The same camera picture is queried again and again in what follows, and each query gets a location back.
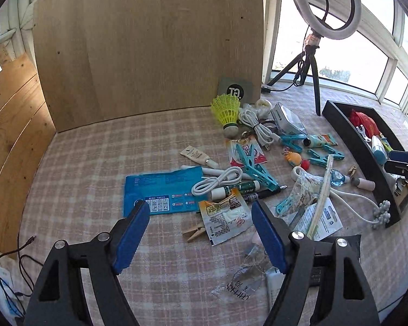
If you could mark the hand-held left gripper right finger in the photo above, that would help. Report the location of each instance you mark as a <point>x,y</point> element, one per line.
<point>268,237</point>

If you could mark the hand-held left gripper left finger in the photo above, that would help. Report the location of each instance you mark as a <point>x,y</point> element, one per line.
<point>132,237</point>

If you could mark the lime green bottle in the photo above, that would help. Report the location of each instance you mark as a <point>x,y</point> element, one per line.
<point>387,144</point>

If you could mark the white bottle with blue cap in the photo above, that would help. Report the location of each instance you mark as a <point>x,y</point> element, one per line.
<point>379,151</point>

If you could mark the dark grey storage tray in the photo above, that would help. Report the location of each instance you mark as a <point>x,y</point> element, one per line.
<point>353,144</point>

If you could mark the red pouch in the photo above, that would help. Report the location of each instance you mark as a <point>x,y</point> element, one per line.
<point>363,122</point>

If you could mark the teal plastic clothespin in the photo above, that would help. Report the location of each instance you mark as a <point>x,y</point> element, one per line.
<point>326,156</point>
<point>255,169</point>
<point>287,205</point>
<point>292,141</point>

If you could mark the black pen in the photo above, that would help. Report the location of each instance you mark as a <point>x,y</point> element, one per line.
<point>268,193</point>

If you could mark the pink bottle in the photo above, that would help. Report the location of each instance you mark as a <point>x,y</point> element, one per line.
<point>363,184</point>

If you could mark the silver yellow red sachet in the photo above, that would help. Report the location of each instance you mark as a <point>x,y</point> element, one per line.
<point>224,220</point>

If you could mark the white squeeze tube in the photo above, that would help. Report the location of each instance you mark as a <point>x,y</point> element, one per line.
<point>273,285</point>

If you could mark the white massager with grey balls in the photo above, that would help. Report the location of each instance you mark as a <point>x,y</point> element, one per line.
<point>380,212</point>

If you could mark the clear printed plastic bag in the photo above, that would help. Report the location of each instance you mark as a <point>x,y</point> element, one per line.
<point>244,282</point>

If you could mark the wooden clothespin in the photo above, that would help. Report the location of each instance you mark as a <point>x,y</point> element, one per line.
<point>194,233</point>
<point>352,172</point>

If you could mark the blue printed flat packet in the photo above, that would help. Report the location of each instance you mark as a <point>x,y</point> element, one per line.
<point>163,190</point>

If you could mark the green and white marker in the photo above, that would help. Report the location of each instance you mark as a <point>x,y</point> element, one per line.
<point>238,188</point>

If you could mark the printed leaflet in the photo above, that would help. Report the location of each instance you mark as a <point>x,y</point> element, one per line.
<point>326,224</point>

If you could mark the clear crinkled packet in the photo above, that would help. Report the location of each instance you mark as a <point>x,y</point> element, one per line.
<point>304,190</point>

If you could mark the small blue bottle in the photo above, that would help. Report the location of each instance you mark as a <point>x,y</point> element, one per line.
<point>340,178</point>

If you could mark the fruit print tube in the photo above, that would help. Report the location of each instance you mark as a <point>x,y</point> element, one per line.
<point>319,140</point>

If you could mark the red creamer sachet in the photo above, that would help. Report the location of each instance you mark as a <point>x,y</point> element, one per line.
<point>238,152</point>

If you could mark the small white tube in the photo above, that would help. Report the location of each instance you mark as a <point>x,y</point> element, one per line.
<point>197,156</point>

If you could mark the black tripod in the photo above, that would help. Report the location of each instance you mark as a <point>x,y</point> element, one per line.
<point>314,81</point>

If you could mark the white box with label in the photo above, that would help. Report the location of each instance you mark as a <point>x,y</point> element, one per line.
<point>287,120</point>

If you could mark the white crumpled wad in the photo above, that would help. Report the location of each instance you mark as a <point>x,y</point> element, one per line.
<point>263,107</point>

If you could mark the yellow shuttlecock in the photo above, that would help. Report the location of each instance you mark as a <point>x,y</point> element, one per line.
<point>224,112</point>

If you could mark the white power strip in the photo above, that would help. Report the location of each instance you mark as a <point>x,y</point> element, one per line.
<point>3,285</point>

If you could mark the black inline controller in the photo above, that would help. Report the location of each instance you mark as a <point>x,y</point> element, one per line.
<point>266,90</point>

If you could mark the grey logo card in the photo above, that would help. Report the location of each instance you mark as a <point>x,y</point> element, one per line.
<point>236,90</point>

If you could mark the slatted wooden panel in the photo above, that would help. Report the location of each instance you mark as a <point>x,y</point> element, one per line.
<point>13,125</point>

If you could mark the large light wooden board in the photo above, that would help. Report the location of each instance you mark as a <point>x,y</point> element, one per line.
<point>139,40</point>

